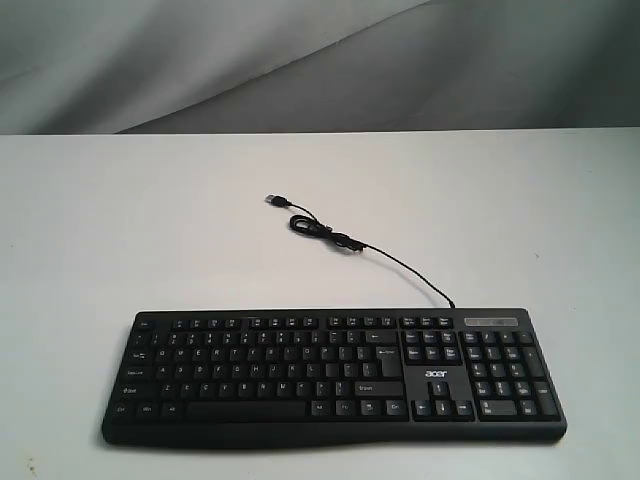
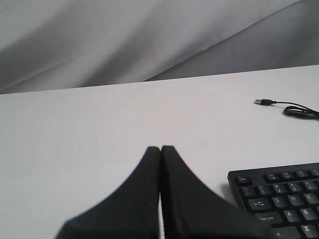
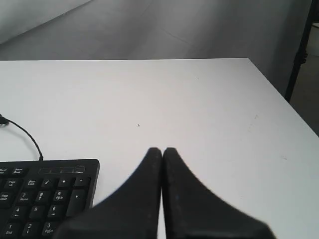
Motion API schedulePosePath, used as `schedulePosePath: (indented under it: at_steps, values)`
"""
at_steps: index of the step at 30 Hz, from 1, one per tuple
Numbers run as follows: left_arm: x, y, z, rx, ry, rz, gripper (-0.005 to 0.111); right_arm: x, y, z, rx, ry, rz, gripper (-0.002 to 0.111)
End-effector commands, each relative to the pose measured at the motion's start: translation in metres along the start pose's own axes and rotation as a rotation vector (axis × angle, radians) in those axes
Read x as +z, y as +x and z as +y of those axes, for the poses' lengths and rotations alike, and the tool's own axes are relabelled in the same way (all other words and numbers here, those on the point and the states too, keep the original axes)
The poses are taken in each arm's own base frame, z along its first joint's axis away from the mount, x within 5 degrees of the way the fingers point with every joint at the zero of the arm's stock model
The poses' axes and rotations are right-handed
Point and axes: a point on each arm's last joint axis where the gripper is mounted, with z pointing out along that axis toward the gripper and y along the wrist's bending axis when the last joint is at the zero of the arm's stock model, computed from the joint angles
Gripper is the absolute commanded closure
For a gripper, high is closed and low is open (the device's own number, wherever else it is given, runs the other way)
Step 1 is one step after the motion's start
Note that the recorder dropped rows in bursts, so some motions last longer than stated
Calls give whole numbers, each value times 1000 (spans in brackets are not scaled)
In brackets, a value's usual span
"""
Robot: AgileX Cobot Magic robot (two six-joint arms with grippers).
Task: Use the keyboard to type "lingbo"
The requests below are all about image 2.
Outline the black usb cable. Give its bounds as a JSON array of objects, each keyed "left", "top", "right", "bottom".
[{"left": 254, "top": 98, "right": 319, "bottom": 120}]

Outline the black acer keyboard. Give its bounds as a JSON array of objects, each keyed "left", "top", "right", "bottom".
[{"left": 228, "top": 163, "right": 319, "bottom": 239}]

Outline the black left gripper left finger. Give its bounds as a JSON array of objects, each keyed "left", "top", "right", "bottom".
[{"left": 56, "top": 146, "right": 160, "bottom": 239}]

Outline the grey backdrop cloth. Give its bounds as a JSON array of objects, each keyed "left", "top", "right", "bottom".
[{"left": 0, "top": 0, "right": 319, "bottom": 94}]

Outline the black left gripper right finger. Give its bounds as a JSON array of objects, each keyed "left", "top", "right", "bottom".
[{"left": 161, "top": 145, "right": 272, "bottom": 239}]

